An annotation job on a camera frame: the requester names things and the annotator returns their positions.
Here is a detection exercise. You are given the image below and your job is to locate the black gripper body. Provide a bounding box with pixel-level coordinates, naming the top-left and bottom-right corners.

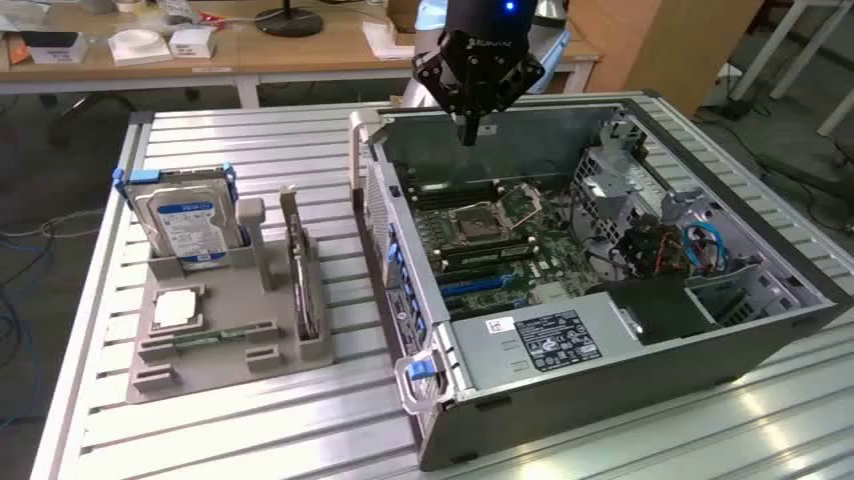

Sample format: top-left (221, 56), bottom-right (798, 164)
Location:
top-left (437, 0), bottom-right (540, 119)

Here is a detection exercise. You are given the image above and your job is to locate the green GPU card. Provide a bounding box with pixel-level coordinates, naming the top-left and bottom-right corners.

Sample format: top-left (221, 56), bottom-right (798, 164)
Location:
top-left (278, 183), bottom-right (323, 344)

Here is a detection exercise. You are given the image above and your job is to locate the plain white box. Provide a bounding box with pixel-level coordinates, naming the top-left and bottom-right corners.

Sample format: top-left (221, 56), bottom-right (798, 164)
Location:
top-left (362, 20), bottom-right (421, 60)

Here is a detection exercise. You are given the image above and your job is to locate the wooden desk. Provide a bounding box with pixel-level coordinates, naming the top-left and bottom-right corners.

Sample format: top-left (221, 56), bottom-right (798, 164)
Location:
top-left (0, 0), bottom-right (602, 109)

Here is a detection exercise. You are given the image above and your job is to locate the wooden cabinet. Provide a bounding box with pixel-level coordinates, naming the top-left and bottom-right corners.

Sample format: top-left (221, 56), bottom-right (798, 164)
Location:
top-left (586, 0), bottom-right (768, 109)

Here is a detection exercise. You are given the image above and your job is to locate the metal drive cage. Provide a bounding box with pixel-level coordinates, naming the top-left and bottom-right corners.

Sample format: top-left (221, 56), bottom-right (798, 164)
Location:
top-left (570, 117), bottom-right (673, 266)

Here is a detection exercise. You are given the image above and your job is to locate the metal socket cover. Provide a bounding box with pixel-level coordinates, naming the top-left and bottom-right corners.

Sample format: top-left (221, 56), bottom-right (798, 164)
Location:
top-left (498, 183), bottom-right (548, 229)

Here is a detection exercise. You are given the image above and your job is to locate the black lamp base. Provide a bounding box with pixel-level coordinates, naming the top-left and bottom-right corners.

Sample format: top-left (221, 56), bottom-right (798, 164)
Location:
top-left (254, 0), bottom-right (326, 39)

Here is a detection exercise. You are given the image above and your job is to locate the CPU socket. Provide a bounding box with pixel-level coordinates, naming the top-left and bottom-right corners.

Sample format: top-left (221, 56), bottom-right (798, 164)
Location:
top-left (448, 203), bottom-right (520, 244)

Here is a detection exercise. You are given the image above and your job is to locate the installed RAM stick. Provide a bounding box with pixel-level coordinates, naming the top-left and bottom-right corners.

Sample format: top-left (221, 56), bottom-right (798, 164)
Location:
top-left (437, 240), bottom-right (540, 269)

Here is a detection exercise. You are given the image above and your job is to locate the green motherboard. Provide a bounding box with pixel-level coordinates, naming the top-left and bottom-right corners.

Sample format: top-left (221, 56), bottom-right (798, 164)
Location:
top-left (398, 172), bottom-right (626, 324)

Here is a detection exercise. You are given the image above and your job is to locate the small white labelled box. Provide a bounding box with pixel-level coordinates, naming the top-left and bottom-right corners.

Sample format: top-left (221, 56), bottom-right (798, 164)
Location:
top-left (167, 27), bottom-right (219, 60)

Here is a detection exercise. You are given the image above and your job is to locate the blue expansion slot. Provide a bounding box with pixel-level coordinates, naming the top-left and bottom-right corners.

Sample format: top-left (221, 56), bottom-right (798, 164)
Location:
top-left (438, 277), bottom-right (502, 300)

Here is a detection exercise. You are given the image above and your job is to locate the white box with round insert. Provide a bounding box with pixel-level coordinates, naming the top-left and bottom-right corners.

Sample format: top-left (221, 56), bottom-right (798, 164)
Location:
top-left (107, 28), bottom-right (177, 67)

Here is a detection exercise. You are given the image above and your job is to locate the hard disk with blue carrier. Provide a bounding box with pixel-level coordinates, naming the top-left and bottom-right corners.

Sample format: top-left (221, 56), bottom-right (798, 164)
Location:
top-left (114, 160), bottom-right (241, 265)

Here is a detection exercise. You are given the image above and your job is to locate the black plastic shroud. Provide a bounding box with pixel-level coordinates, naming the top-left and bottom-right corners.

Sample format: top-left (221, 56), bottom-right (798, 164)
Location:
top-left (604, 278), bottom-right (724, 347)

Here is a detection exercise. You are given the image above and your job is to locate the grey power supply unit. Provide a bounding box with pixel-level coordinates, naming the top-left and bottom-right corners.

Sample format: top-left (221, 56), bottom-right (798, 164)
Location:
top-left (448, 291), bottom-right (646, 399)

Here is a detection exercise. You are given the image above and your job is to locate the black chair base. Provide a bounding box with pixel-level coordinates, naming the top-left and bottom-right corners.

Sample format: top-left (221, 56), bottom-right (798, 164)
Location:
top-left (50, 91), bottom-right (141, 149)

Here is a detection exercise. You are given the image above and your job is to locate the grey disk bay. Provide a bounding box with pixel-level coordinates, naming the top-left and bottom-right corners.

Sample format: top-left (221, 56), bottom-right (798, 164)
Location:
top-left (684, 259), bottom-right (806, 329)

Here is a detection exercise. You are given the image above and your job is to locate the white box with black lid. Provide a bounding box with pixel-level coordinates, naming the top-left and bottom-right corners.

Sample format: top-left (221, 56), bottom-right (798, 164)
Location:
top-left (18, 30), bottom-right (90, 65)

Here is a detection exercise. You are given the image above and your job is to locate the silver CPU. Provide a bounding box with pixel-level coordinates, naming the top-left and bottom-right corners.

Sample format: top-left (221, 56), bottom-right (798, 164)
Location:
top-left (153, 291), bottom-right (203, 330)

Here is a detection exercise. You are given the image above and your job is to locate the green loose RAM stick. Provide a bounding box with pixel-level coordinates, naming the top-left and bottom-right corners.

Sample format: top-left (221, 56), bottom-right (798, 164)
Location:
top-left (173, 327), bottom-right (261, 347)

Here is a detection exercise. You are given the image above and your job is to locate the grey parts rack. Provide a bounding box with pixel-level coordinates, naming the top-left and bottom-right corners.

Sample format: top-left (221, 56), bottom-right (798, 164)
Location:
top-left (125, 195), bottom-right (337, 407)

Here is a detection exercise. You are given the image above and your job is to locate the open grey PC case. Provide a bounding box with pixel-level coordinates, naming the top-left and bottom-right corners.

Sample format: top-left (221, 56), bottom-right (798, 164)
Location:
top-left (347, 88), bottom-right (854, 474)

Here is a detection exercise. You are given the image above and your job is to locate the white table frame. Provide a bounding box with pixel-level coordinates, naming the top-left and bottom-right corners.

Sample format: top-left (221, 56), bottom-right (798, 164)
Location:
top-left (729, 0), bottom-right (854, 137)

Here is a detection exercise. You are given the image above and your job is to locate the blue wire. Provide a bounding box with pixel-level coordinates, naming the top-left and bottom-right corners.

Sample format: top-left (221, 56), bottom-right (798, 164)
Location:
top-left (685, 222), bottom-right (730, 274)

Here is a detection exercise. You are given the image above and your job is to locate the grey floor cable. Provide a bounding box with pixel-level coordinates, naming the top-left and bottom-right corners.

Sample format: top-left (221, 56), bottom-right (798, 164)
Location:
top-left (0, 207), bottom-right (106, 242)

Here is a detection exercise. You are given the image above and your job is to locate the translucent case handle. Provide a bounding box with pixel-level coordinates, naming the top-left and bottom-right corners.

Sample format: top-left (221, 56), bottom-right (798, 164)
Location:
top-left (394, 348), bottom-right (460, 417)

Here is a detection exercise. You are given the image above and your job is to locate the blue floor cable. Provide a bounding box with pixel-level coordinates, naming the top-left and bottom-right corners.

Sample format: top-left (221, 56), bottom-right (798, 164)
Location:
top-left (0, 233), bottom-right (66, 432)

